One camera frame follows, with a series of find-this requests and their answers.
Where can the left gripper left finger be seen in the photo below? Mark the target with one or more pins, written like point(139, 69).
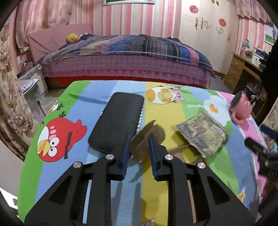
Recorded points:
point(64, 202)

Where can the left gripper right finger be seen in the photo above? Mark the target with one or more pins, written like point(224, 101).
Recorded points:
point(196, 195)

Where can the small cardboard tube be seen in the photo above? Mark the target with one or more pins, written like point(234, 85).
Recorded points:
point(139, 144)

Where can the floral curtain right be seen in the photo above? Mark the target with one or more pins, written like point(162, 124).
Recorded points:
point(271, 121)

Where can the floral curtain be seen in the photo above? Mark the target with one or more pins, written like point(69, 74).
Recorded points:
point(18, 124)
point(271, 121)

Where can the pink cartoon mug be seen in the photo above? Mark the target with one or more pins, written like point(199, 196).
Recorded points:
point(240, 108)

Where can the grey printed snack bag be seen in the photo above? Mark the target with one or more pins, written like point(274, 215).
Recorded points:
point(204, 133)

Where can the cartoon bird tablecloth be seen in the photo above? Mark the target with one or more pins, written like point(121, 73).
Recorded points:
point(63, 138)

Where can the wooden desk with drawers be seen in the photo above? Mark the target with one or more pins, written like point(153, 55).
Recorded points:
point(245, 76)

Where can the black zip pouch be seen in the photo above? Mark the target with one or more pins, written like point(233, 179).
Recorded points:
point(118, 121)

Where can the floral curtain left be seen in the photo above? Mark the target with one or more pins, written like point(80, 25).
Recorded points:
point(18, 124)

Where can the black hanging garment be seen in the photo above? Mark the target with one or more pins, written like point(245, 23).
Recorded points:
point(269, 78)

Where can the items on desk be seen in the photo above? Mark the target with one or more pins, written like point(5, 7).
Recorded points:
point(255, 56)

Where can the silver desk lamp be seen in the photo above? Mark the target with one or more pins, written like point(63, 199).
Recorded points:
point(245, 44)

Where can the white bedside stool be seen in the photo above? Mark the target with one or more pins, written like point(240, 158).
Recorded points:
point(33, 87)

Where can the white wardrobe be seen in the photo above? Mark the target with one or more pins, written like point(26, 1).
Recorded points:
point(210, 27)

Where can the bed with plaid quilt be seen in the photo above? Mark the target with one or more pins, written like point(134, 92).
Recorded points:
point(130, 57)

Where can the pink window valance right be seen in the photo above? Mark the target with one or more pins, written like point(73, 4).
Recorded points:
point(251, 9)

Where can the pink bed headboard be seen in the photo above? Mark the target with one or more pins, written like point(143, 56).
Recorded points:
point(50, 39)

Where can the yellow duck plush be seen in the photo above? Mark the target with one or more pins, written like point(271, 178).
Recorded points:
point(72, 38)

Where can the pink window curtain left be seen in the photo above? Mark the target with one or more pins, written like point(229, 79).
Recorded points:
point(37, 15)

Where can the framed wedding photo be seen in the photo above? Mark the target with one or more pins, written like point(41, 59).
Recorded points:
point(115, 2)

